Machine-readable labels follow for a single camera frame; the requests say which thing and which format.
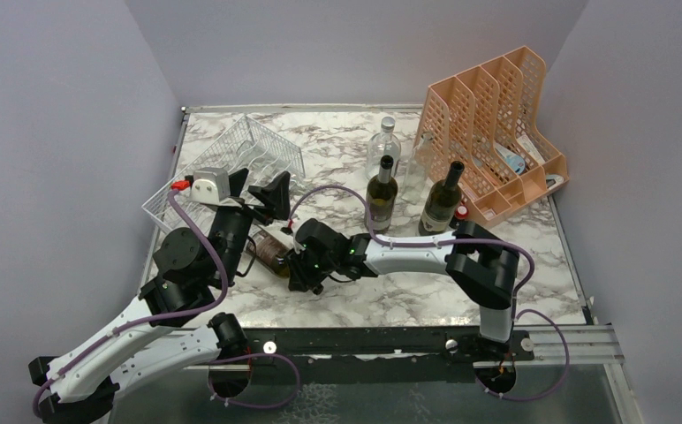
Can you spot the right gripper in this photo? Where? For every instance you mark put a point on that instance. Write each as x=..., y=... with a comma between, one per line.
x=299, y=278

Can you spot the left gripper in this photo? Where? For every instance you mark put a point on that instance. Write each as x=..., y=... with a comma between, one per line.
x=276, y=196

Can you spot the green wine bottle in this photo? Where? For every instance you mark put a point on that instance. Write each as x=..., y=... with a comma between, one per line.
x=442, y=201
x=381, y=193
x=269, y=251

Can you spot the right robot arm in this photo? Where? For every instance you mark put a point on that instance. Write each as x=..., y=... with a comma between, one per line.
x=481, y=265

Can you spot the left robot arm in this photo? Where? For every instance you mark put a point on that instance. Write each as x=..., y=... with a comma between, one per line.
x=196, y=266

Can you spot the clear round liquor bottle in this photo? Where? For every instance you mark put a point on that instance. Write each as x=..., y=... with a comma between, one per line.
x=383, y=143

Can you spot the small red capped bottle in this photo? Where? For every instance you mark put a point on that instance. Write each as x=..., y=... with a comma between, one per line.
x=460, y=215

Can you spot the peach plastic file organizer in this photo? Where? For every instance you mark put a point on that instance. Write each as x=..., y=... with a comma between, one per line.
x=486, y=117

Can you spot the white wire wine rack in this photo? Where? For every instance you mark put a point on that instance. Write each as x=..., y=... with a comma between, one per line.
x=246, y=144

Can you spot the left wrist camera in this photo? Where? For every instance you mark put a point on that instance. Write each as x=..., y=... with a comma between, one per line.
x=208, y=186

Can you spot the black mounting rail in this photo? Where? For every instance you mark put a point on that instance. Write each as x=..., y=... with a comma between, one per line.
x=365, y=355

